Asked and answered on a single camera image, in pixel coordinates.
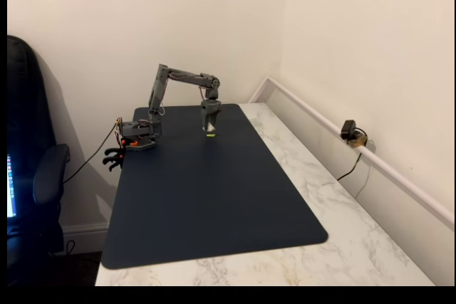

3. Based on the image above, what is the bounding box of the dark blue desk mat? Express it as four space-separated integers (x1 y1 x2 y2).
100 103 328 270

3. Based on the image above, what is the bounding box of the black clamp with orange pad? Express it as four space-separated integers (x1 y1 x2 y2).
103 156 125 174
103 139 128 160

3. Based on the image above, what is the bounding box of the black webcam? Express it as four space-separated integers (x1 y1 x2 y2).
340 119 358 140

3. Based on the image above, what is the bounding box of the white baseboard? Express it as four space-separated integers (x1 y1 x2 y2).
61 222 110 245

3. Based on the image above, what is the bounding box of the black office chair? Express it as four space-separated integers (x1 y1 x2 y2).
6 35 71 287

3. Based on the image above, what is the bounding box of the laptop with lit screen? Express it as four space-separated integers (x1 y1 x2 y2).
6 154 18 219

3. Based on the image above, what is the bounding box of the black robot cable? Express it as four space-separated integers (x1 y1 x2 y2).
61 122 119 184

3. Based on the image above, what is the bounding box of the white wall ledge rail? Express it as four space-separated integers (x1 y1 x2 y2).
247 75 455 229

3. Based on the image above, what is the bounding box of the tan webcam mount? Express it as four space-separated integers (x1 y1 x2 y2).
348 132 369 150

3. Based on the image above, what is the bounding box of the black webcam cable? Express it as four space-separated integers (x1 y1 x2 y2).
336 152 363 182

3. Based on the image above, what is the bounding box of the black cable on floor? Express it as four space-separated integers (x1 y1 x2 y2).
52 239 76 257

